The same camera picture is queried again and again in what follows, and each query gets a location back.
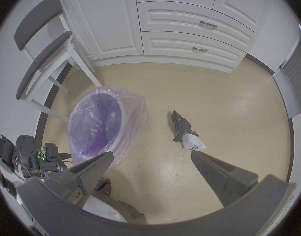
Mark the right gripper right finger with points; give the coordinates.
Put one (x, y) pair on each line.
(214, 176)

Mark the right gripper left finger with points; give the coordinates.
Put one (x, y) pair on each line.
(93, 176)

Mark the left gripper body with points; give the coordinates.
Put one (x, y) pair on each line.
(50, 168)

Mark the purple plastic bag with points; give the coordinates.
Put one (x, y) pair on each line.
(91, 122)

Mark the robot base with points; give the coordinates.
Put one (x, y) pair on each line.
(98, 205)

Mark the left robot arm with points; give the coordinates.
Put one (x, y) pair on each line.
(27, 149)

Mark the crumpled black plastic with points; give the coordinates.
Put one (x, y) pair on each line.
(181, 125)

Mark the white trash bin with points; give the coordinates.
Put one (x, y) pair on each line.
(125, 122)

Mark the white printed wrapper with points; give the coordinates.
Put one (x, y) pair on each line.
(192, 141)

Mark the white chair grey cushions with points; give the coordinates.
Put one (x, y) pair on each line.
(42, 58)

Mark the white wardrobe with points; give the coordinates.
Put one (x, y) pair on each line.
(177, 21)

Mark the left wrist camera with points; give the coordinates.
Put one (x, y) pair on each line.
(50, 152)

